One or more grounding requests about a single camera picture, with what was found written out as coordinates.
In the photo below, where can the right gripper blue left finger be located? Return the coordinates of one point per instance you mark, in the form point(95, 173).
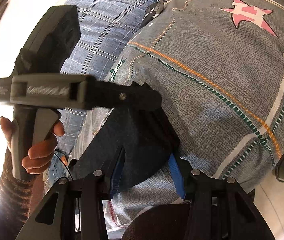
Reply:
point(113, 169)

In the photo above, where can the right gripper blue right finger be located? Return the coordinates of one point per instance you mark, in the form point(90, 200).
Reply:
point(180, 171)

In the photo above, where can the black pants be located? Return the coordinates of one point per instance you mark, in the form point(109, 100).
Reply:
point(147, 137)

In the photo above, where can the grey patterned bed sheet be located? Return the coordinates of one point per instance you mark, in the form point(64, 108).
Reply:
point(219, 67)

